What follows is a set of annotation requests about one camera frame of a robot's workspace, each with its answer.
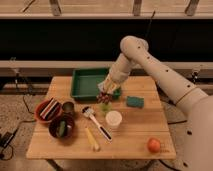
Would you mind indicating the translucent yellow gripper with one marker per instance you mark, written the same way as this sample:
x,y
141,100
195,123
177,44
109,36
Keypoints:
x,y
109,86

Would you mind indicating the dark red grape bunch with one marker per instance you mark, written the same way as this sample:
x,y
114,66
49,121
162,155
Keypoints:
x,y
104,98

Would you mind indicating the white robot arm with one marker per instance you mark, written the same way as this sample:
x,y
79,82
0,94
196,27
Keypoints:
x,y
190,99

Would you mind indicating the green plastic cup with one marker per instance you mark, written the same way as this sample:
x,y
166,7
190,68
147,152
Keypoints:
x,y
105,108

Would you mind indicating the white plastic cup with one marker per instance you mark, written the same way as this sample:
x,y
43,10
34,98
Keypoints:
x,y
113,119

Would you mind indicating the small metal cup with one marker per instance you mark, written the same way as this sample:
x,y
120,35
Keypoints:
x,y
68,108

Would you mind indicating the white folded paper napkin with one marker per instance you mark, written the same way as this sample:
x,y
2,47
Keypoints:
x,y
101,87

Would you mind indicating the green plastic tray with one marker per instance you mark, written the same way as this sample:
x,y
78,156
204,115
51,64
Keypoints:
x,y
85,83

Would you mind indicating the teal sponge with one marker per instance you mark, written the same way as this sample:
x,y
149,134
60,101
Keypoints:
x,y
135,101

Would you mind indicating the white dish brush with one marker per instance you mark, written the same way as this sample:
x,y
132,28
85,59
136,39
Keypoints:
x,y
90,113

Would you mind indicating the red bowl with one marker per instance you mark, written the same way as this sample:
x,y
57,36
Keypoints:
x,y
40,107

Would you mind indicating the green cucumber piece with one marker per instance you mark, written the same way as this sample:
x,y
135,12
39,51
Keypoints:
x,y
61,129

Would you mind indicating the striped dark block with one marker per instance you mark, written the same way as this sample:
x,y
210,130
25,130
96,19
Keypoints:
x,y
50,110

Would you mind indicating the dark brown bowl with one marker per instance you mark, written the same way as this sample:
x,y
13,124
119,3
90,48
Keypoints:
x,y
69,126

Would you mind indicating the orange fruit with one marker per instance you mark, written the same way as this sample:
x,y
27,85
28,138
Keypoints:
x,y
153,145

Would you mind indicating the black diagonal rod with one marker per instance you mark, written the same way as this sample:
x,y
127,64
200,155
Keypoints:
x,y
149,25

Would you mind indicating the black device on left floor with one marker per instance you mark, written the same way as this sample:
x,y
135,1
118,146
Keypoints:
x,y
5,140

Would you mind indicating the yellow handled utensil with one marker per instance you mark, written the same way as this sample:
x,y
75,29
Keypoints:
x,y
94,144

